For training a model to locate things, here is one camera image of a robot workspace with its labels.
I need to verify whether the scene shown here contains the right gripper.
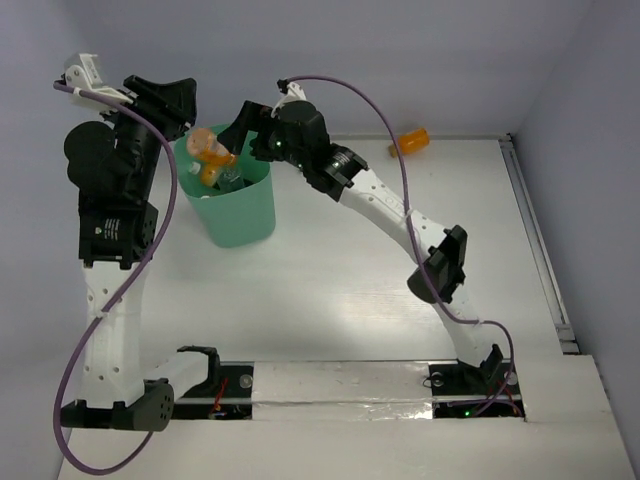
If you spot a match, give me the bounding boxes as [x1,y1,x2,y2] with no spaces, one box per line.
[217,98,310,169]

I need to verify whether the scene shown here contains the small orange juice bottle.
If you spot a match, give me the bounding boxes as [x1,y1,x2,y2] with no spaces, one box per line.
[186,128,236,167]

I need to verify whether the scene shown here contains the clear water bottle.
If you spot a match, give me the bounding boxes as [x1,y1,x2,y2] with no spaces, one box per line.
[217,166,245,193]

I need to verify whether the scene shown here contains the orange juice bottle blue label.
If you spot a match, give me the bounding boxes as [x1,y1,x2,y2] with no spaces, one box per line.
[188,162,220,188]

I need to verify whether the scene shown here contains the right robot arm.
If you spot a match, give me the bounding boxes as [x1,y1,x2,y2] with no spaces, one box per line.
[217,100,503,392]

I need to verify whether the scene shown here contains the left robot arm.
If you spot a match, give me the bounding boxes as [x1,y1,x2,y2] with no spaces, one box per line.
[60,75,221,432]

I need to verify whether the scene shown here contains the green plastic bin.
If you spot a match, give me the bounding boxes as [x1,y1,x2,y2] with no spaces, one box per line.
[173,125,276,248]

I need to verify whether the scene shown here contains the amber ribbed orange bottle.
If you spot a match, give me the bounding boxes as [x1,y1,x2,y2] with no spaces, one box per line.
[388,128,430,158]

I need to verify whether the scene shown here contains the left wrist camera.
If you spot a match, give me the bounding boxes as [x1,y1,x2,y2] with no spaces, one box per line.
[62,53,133,112]

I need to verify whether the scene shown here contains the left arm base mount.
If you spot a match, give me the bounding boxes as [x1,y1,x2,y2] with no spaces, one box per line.
[172,345,254,421]

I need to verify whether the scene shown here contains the aluminium rail right edge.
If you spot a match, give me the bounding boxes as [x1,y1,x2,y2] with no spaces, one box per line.
[498,135,582,356]

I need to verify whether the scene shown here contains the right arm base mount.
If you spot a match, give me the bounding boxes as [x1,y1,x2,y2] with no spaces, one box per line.
[422,345,525,419]

